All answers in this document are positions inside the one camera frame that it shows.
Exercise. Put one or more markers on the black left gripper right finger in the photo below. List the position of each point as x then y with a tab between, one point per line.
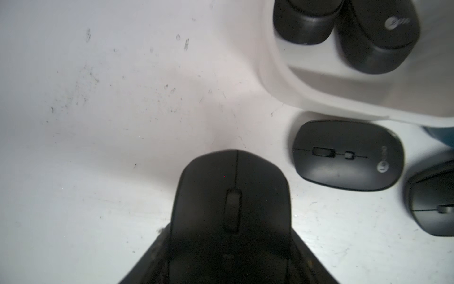
304	266

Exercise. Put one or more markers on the black mouse small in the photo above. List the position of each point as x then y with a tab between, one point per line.
377	36

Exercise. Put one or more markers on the black mouse beside pink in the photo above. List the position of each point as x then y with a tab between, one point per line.
430	199

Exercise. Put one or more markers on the teal storage box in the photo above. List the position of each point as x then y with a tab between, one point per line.
444	135

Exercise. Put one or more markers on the white storage box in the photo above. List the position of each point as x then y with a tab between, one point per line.
317	78

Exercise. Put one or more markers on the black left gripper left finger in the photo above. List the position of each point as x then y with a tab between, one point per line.
152	268

